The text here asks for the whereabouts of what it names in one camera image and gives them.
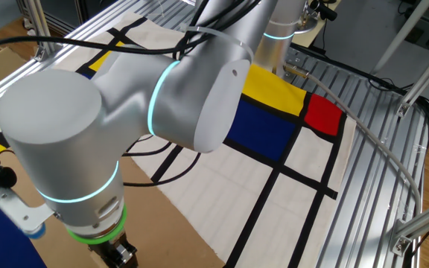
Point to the brown cardboard sheet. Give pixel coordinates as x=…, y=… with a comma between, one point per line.
x=162, y=231

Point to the tan wooden board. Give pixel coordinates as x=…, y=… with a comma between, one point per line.
x=311, y=37

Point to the white zip tie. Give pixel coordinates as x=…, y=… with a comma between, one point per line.
x=214, y=32

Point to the colour block patterned cloth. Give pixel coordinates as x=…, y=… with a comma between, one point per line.
x=304, y=156

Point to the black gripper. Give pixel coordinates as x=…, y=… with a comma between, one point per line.
x=110, y=255

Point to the grey slanted pole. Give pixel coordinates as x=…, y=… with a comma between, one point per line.
x=400, y=37

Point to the black webcam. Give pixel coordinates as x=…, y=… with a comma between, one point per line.
x=326, y=13

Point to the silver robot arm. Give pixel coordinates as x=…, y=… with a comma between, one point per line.
x=50, y=111

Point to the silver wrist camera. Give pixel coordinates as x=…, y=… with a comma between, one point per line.
x=17, y=212

